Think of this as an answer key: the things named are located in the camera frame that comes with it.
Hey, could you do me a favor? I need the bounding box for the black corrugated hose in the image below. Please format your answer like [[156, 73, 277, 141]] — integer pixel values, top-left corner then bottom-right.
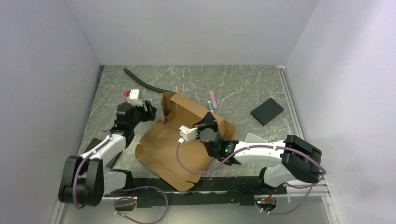
[[123, 68, 174, 94]]

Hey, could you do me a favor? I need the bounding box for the aluminium frame rail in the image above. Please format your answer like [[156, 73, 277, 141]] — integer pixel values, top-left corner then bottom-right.
[[278, 66, 339, 224]]

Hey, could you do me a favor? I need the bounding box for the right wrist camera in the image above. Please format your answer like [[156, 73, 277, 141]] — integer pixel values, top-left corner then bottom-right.
[[178, 126, 198, 143]]

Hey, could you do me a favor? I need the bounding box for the black foam pad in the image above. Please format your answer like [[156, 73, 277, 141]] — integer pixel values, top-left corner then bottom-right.
[[83, 137, 123, 169], [250, 98, 284, 126]]

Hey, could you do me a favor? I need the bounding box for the left black foam pad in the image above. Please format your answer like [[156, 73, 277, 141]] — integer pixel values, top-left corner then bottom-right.
[[83, 137, 123, 169]]

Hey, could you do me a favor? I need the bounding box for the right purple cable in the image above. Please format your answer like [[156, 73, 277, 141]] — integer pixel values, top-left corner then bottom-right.
[[176, 139, 327, 217]]

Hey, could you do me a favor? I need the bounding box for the clear plastic lid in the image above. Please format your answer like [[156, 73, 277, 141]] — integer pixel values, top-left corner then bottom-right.
[[244, 133, 268, 144]]

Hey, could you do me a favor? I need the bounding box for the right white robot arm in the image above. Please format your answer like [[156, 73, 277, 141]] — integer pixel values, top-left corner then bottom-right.
[[192, 112, 326, 194]]

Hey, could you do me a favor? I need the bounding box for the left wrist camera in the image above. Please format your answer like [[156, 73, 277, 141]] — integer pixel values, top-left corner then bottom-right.
[[123, 89, 143, 107]]

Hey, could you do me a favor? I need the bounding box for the purple cable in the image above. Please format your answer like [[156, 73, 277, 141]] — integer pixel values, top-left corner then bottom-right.
[[176, 139, 327, 217], [71, 130, 169, 224]]

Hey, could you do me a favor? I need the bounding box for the right black foam pad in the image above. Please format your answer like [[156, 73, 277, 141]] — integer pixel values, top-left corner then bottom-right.
[[250, 98, 284, 126]]

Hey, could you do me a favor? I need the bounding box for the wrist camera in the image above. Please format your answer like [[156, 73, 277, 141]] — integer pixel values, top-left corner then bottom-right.
[[123, 89, 143, 107], [178, 126, 198, 143]]

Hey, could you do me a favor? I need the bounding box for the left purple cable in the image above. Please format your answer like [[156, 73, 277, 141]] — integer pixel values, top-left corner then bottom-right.
[[71, 130, 169, 224]]

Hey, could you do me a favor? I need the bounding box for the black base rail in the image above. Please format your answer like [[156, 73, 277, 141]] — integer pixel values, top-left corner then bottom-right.
[[103, 176, 272, 208]]

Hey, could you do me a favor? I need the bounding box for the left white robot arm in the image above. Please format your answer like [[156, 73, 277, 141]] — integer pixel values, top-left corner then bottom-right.
[[58, 100, 157, 209]]

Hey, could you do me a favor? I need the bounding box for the green white glue stick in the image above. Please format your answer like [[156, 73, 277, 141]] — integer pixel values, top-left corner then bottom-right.
[[207, 100, 214, 112]]

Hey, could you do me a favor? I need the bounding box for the pink purple highlighter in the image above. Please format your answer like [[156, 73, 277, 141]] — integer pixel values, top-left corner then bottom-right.
[[209, 91, 218, 109]]

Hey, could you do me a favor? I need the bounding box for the brown cardboard box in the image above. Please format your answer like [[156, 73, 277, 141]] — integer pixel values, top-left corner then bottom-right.
[[134, 91, 237, 192]]

